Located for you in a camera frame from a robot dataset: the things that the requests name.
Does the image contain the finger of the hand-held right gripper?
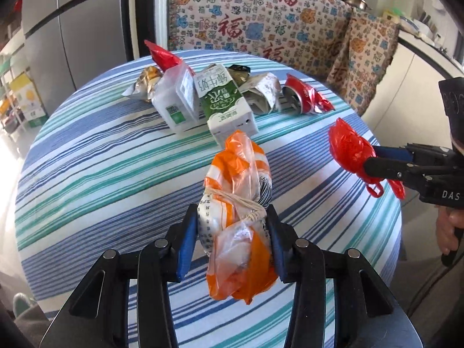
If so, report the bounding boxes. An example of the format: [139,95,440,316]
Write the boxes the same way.
[373,144,414,162]
[362,156,430,190]

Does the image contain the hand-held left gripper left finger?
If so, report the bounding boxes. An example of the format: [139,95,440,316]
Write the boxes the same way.
[54,203,199,348]

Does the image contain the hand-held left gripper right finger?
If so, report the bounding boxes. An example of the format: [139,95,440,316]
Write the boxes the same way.
[264,203,414,348]

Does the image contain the red plastic bag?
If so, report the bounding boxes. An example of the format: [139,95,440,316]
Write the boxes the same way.
[328,118,406,199]

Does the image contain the orange and white plastic bag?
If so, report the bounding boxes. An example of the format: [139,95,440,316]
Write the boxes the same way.
[197,129,280,305]

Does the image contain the silver and yellow snack wrapper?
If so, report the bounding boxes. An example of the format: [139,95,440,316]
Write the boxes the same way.
[121,66,164,102]

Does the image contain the person's right hand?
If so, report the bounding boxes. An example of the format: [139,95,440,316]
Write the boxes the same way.
[436,208,464,258]

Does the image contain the striped tablecloth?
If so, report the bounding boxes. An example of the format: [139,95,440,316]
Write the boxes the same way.
[14,49,403,348]

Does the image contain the crushed red can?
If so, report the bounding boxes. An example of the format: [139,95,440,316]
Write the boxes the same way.
[282,73,336,115]

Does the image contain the crumpled silver foil wrapper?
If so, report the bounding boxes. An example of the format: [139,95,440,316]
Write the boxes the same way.
[241,72,282,116]

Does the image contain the white plastic box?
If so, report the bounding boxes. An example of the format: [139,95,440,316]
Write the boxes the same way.
[150,60,202,135]

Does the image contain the green milk carton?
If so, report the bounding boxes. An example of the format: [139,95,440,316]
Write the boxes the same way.
[194,63,259,146]

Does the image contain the dark gold wrapper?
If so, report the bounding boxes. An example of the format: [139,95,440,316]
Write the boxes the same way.
[228,64,251,89]

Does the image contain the green slipper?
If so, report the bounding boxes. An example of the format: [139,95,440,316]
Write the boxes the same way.
[12,293,37,320]

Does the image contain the red snack wrapper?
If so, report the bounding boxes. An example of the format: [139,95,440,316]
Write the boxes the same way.
[144,39,184,71]

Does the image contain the patterned cloth covered furniture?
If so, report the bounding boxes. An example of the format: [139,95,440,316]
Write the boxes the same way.
[167,0,399,114]

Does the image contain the green and white cardboard box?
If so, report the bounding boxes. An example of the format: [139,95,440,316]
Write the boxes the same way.
[27,110,49,128]

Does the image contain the yellow and white cardboard box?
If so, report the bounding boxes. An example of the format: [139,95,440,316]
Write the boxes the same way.
[9,72,39,112]

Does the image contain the grey refrigerator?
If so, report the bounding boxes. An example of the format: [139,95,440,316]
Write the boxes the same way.
[22,0,127,95]

